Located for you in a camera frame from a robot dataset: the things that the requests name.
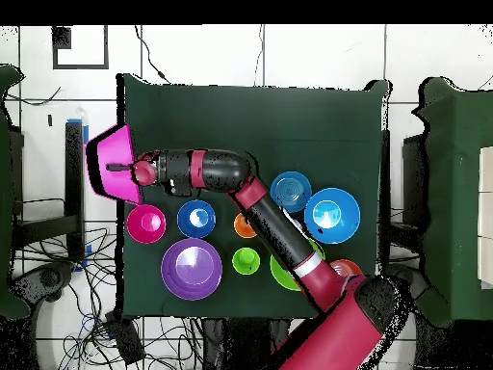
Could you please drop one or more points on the dark blue plastic bowl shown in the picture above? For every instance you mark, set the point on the dark blue plastic bowl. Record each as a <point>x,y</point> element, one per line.
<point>196,219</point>

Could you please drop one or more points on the red plastic bowl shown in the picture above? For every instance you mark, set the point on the red plastic bowl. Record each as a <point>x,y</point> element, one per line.
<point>146,223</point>

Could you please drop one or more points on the orange plastic cup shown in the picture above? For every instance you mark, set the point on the orange plastic cup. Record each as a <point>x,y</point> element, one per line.
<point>242,227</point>

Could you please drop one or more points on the black pedestal leg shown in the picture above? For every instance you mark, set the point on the black pedestal leg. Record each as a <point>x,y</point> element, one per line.
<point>412,281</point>
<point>46,281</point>

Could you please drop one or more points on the black metal stand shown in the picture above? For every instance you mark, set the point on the black metal stand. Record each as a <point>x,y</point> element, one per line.
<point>74,173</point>

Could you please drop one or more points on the black power adapter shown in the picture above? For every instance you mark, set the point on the black power adapter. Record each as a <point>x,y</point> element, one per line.
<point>125,339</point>

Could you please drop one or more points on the dark green tablecloth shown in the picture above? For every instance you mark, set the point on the dark green tablecloth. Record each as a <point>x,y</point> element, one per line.
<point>250,115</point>

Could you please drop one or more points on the green plastic bowl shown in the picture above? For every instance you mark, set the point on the green plastic bowl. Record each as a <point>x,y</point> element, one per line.
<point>281,275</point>

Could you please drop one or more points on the orange plastic bowl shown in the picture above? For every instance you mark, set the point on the orange plastic bowl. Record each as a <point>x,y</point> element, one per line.
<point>346,268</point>

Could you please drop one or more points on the small light blue bowl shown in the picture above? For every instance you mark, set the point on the small light blue bowl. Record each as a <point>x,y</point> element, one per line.
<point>290,189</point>

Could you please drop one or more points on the green cloth side table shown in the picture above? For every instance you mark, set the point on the green cloth side table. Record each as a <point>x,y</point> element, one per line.
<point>450,192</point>
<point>11,300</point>

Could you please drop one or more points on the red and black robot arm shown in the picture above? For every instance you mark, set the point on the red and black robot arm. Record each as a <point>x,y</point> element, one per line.
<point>339,335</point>

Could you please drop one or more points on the stack of white boxes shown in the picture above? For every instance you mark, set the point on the stack of white boxes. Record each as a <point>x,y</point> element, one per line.
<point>486,216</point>

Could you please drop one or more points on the large light blue bowl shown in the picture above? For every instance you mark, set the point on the large light blue bowl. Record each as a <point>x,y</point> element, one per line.
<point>333,214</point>

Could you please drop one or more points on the purple plastic bowl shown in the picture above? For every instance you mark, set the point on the purple plastic bowl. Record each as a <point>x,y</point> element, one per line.
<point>191,269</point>

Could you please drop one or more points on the pink plastic bowl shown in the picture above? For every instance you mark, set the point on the pink plastic bowl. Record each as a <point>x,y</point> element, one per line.
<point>115,150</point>

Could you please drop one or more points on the black square frame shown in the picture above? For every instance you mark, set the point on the black square frame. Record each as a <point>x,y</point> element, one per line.
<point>80,66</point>

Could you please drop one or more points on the green plastic cup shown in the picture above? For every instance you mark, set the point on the green plastic cup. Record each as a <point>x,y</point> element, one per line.
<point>245,261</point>

